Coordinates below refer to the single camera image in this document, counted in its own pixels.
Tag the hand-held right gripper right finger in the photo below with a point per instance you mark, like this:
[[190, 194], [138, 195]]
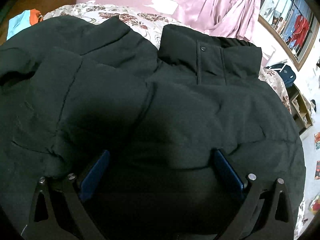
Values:
[[228, 172]]

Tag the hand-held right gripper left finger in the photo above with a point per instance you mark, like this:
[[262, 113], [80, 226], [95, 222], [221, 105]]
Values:
[[96, 172]]

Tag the black puffer jacket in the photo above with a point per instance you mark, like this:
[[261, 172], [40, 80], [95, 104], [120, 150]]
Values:
[[150, 105]]

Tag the wooden cubby shelf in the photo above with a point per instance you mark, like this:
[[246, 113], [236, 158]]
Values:
[[303, 110]]

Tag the dark blue backpack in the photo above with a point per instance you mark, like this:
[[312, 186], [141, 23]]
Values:
[[285, 73]]

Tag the red hanging garment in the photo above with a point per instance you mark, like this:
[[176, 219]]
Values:
[[301, 28]]

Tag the floral satin bedspread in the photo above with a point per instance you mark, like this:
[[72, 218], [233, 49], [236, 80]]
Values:
[[140, 17]]

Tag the light blue cloth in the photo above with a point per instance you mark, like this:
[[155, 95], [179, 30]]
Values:
[[17, 26]]

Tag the orange cloth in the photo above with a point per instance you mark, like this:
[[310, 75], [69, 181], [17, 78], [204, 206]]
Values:
[[35, 16]]

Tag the wooden framed barred window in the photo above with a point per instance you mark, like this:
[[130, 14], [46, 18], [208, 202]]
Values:
[[280, 12]]

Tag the pink curtain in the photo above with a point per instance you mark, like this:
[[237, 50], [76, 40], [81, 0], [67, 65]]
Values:
[[212, 5]]

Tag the colourful wall sticker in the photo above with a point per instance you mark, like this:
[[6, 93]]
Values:
[[317, 170], [317, 141], [315, 205]]

